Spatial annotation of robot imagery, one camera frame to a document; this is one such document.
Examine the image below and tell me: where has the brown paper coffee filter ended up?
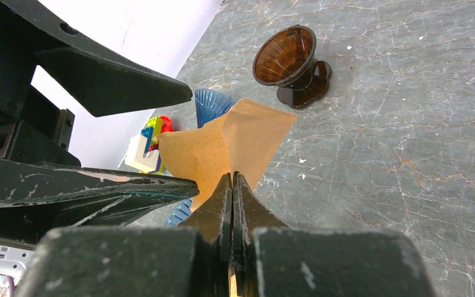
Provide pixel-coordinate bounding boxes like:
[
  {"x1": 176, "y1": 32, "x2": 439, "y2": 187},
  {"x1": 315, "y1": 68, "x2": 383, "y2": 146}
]
[{"x1": 156, "y1": 98, "x2": 297, "y2": 210}]

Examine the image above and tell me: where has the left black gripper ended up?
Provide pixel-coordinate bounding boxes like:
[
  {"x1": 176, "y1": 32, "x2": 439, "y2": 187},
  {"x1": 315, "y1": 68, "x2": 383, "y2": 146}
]
[{"x1": 0, "y1": 1, "x2": 199, "y2": 246}]

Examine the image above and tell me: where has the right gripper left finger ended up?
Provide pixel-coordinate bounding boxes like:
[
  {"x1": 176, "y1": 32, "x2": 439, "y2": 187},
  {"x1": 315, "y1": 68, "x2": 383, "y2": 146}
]
[{"x1": 16, "y1": 174, "x2": 232, "y2": 296}]

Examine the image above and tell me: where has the red toy block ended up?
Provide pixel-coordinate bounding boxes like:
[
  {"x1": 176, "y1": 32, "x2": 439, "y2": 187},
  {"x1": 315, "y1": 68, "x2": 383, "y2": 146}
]
[{"x1": 147, "y1": 116, "x2": 174, "y2": 152}]

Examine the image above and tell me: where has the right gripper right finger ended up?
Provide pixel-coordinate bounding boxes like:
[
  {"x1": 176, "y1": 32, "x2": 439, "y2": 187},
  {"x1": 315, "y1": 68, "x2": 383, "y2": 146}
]
[{"x1": 233, "y1": 173, "x2": 435, "y2": 296}]

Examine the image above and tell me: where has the small blue ribbed dripper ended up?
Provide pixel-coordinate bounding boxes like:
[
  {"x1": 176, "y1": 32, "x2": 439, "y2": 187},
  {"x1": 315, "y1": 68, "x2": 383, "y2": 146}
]
[{"x1": 194, "y1": 88, "x2": 236, "y2": 129}]

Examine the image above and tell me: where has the brown amber glass dripper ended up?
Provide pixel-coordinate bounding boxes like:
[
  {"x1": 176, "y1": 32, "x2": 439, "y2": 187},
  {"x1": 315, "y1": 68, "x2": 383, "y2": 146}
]
[{"x1": 252, "y1": 25, "x2": 332, "y2": 109}]

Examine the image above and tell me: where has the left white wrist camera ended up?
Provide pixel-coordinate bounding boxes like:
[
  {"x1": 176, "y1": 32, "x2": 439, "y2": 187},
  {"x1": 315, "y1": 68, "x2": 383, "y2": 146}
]
[{"x1": 0, "y1": 244, "x2": 34, "y2": 281}]

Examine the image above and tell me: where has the beige wooden cube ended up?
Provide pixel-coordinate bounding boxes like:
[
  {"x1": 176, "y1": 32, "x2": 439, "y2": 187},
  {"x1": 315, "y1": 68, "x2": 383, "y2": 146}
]
[{"x1": 124, "y1": 134, "x2": 164, "y2": 174}]

